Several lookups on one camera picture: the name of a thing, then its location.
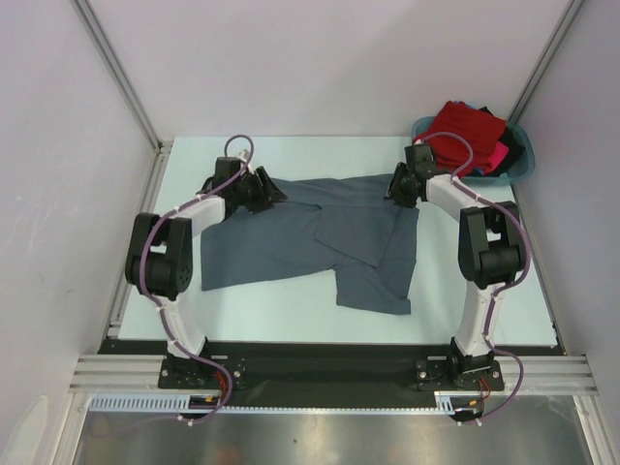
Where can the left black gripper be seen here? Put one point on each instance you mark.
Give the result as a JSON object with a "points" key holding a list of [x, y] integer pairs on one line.
{"points": [[267, 195]]}

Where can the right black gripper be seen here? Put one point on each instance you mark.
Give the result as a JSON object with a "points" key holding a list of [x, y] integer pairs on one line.
{"points": [[394, 190]]}

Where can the grey-blue t shirt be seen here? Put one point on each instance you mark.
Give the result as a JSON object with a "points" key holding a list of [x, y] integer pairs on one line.
{"points": [[348, 226]]}

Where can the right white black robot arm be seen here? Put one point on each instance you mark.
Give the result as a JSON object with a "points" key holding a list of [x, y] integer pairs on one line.
{"points": [[493, 255]]}

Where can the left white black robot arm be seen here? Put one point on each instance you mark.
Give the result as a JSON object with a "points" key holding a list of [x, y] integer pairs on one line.
{"points": [[160, 261]]}

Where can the red t shirt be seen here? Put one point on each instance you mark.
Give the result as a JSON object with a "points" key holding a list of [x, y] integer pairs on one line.
{"points": [[457, 120]]}

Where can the pink t shirt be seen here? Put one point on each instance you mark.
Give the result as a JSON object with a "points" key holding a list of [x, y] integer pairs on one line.
{"points": [[499, 154]]}

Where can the black t shirt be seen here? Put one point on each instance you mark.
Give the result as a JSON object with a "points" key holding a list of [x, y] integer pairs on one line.
{"points": [[492, 129]]}

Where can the teal plastic basket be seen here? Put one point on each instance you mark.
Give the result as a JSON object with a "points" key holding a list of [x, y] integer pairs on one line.
{"points": [[422, 126]]}

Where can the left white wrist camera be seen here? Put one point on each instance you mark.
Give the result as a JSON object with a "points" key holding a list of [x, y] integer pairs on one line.
{"points": [[245, 156]]}

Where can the left aluminium frame post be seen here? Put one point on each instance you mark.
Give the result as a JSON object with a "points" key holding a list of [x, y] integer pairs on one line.
{"points": [[104, 46]]}

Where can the aluminium frame post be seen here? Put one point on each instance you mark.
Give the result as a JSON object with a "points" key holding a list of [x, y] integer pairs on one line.
{"points": [[557, 38], [104, 46]]}

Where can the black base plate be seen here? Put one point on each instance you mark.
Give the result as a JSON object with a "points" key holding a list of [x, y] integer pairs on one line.
{"points": [[323, 376]]}

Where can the right aluminium frame post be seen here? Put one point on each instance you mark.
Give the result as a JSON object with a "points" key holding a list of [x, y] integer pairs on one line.
{"points": [[557, 38]]}

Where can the grey slotted cable duct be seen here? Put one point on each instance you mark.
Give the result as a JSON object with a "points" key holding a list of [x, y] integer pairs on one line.
{"points": [[187, 404]]}

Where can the aluminium front rail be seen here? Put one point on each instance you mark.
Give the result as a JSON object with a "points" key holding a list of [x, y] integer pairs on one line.
{"points": [[543, 375]]}

